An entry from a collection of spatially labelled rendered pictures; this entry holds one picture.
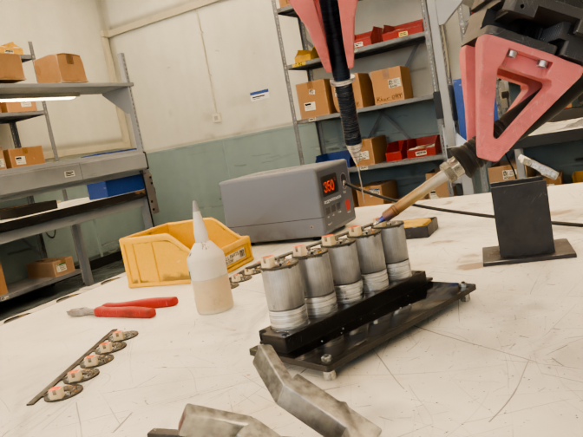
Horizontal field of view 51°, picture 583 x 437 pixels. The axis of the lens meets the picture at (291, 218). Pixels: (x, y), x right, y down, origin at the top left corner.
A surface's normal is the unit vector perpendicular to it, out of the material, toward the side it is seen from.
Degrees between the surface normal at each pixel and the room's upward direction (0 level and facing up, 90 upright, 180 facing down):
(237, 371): 0
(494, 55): 109
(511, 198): 90
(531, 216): 90
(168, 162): 90
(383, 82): 91
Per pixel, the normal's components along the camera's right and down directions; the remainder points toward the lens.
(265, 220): -0.45, 0.20
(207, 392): -0.18, -0.98
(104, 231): 0.87, -0.09
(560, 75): -0.14, 0.47
